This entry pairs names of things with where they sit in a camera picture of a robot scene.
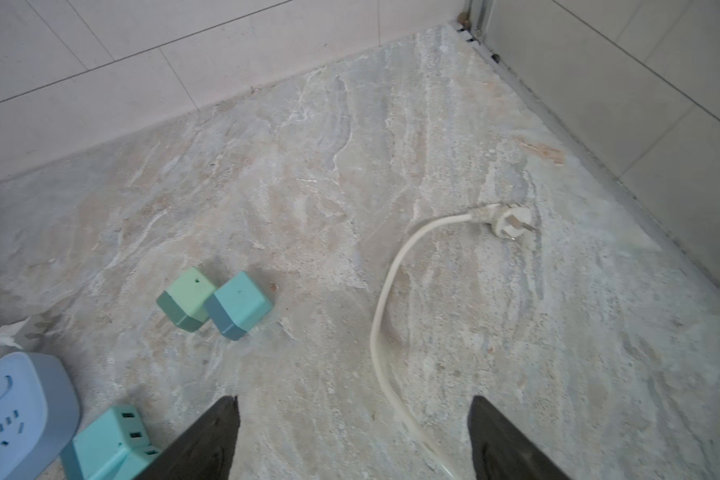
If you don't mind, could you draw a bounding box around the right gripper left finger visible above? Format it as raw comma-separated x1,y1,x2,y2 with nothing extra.
136,395,241,480

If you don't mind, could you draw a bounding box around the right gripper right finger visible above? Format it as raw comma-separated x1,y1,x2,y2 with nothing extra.
467,395,570,480

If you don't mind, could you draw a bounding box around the teal plug adapter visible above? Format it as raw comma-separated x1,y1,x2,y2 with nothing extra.
60,405,162,480
204,271,273,341

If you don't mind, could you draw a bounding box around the green plug adapter far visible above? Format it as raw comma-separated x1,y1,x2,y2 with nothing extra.
156,267,218,332

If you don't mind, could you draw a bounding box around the blue square power socket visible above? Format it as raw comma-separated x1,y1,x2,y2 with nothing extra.
0,352,81,479

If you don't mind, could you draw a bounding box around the power strip white cable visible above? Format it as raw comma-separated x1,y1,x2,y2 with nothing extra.
369,202,538,480

